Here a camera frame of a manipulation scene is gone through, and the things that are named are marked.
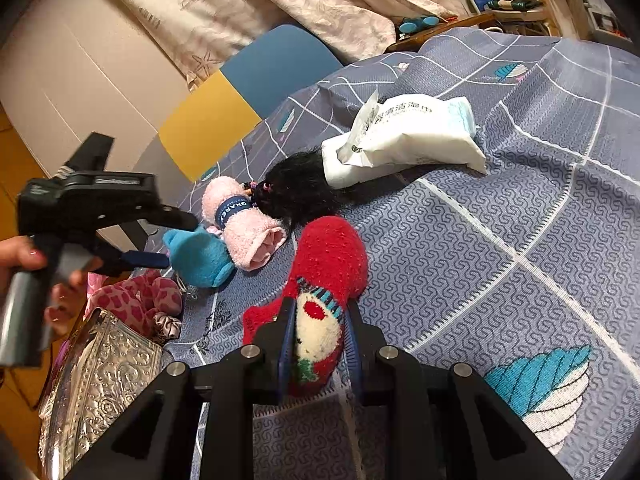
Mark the grey satin scrunchie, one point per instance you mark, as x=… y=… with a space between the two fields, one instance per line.
x=167 y=327

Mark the wooden wardrobe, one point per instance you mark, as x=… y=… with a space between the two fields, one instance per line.
x=15 y=160

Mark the ship print curtain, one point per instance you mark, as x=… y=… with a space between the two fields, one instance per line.
x=225 y=0

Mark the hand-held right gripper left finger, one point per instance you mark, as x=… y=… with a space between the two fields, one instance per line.
x=286 y=342

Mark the grey yellow blue chair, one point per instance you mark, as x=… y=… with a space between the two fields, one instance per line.
x=200 y=110

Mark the blue plush toy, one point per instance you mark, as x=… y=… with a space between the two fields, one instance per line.
x=200 y=260

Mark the green black tool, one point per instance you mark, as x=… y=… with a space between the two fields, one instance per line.
x=510 y=4

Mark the teal round objects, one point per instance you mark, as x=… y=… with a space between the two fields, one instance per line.
x=417 y=24

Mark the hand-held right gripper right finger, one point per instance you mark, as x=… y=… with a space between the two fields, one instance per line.
x=353 y=347

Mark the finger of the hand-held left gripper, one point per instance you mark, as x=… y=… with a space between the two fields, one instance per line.
x=175 y=218
x=145 y=259

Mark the wooden side table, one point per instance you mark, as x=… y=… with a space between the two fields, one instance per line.
x=440 y=30

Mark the pink spotted plush toy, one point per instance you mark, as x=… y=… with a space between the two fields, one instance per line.
x=135 y=300

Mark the ornate silver tissue box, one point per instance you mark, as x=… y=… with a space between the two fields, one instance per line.
x=110 y=375

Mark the person's left hand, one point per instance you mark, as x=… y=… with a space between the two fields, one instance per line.
x=15 y=260

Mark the black beaded wig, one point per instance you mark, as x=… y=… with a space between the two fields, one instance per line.
x=300 y=185

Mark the blue-grey grid tablecloth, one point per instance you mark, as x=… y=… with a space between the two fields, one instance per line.
x=475 y=260

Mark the red plush sock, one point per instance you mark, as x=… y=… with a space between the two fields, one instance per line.
x=330 y=255

